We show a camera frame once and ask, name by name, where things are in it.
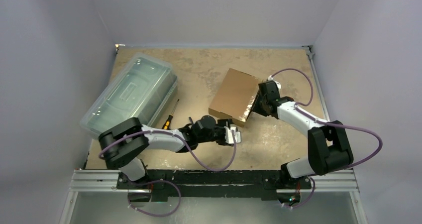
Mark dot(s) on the yellow black screwdriver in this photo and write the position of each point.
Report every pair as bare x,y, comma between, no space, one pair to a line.
168,121

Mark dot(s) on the clear plastic storage bin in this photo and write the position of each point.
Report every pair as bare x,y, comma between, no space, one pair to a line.
142,89

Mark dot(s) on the brown cardboard express box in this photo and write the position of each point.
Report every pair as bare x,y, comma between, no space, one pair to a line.
235,97

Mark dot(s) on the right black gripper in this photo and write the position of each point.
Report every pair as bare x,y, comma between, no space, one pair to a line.
261,101

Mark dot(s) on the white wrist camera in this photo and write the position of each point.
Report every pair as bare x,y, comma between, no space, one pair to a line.
270,78
232,135

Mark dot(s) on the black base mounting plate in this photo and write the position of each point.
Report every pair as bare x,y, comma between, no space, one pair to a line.
263,184

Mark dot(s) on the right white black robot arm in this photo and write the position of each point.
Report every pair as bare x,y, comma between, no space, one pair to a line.
328,147

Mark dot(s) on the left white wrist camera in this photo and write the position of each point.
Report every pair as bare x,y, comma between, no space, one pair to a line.
232,135

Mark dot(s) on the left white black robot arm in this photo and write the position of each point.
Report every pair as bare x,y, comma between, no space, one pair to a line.
121,145

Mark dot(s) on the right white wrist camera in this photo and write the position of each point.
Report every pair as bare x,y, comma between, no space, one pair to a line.
270,78

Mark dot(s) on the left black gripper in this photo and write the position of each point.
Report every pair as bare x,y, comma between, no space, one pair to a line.
222,123

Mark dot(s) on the aluminium frame rail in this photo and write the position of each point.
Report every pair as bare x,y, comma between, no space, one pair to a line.
93,198

